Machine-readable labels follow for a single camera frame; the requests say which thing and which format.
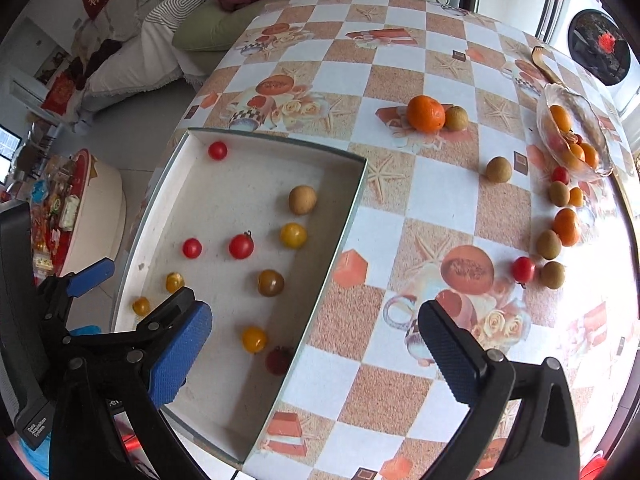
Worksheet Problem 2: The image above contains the large orange mandarin far left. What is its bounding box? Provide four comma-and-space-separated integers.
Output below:
407, 96, 446, 133

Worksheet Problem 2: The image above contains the wooden back scratcher stick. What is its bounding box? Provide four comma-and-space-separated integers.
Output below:
530, 46, 565, 87

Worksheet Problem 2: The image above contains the red cherry tomato pair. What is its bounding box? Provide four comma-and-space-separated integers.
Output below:
511, 256, 536, 286
265, 347, 294, 376

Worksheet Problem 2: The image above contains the brown longan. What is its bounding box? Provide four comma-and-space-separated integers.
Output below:
445, 105, 469, 131
548, 181, 570, 208
288, 185, 318, 216
485, 156, 513, 183

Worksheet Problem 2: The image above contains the yellow tomato cluster top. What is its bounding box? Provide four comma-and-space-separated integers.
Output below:
279, 222, 308, 249

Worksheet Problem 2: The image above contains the orange in bowl front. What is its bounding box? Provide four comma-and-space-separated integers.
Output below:
579, 142, 599, 170

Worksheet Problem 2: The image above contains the dark yellow-green tomato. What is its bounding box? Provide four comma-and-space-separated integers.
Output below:
257, 269, 285, 297

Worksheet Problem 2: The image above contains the brown longan mid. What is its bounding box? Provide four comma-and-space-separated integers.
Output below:
539, 261, 565, 290
536, 230, 562, 260

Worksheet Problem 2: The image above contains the washing machine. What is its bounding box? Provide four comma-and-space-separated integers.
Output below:
551, 0, 639, 119

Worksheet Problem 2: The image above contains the orange in bowl top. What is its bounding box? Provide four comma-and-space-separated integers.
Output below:
549, 104, 573, 133

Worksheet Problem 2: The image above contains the small orange fruit near bowl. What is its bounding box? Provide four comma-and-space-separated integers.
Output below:
568, 186, 585, 208

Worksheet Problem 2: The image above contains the small red tomato near bowl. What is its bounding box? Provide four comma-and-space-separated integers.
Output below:
550, 166, 570, 185

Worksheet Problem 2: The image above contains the brown longan mid upper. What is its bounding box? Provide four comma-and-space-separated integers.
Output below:
536, 230, 562, 260

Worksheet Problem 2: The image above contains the round white side table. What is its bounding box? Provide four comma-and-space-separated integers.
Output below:
29, 148, 126, 283

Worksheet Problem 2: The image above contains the glass fruit bowl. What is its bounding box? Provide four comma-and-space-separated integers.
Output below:
536, 84, 613, 181

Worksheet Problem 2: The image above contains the brown longan mid lower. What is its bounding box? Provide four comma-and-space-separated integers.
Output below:
539, 261, 565, 290

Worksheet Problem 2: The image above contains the green sofa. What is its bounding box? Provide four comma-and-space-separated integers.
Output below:
172, 0, 450, 75

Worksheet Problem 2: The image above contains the brown longan beside mandarin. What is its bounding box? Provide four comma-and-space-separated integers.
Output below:
445, 105, 469, 131

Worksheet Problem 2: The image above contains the orange in bowl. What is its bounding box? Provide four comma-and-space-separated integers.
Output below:
549, 104, 573, 133
579, 142, 599, 170

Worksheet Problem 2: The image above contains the white tray with green rim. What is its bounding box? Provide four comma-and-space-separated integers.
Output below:
111, 128, 367, 466

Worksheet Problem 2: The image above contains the white striped blanket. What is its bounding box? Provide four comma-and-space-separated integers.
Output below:
67, 0, 215, 116

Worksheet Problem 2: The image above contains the orange mandarin near bowl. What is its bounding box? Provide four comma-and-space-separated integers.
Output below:
552, 208, 580, 247

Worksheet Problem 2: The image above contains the yellow cherry tomato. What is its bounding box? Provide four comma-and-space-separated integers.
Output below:
241, 326, 269, 354

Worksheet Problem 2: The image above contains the yellow tomato cluster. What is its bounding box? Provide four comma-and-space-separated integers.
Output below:
131, 297, 151, 318
279, 222, 308, 249
165, 272, 186, 294

